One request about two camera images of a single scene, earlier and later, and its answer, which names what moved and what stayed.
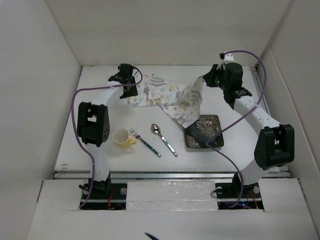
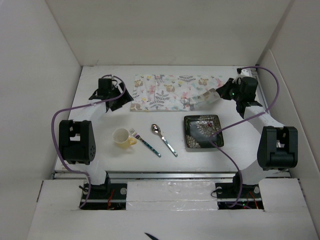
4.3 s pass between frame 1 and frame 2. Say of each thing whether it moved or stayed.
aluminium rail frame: stayed
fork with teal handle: stayed
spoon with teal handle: stayed
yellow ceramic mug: stayed
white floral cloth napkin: moved
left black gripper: moved
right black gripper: moved
